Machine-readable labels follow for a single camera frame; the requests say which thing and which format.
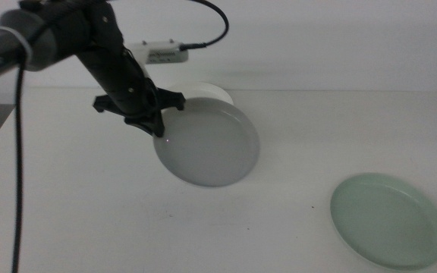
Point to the white shallow bowl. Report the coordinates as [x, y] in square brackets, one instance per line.
[207, 90]

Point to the grey shallow bowl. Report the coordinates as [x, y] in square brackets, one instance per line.
[211, 148]

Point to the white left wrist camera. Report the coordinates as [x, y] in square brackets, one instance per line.
[161, 53]

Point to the green shallow bowl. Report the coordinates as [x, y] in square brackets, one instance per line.
[387, 221]

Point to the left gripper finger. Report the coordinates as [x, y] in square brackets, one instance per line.
[140, 122]
[158, 125]

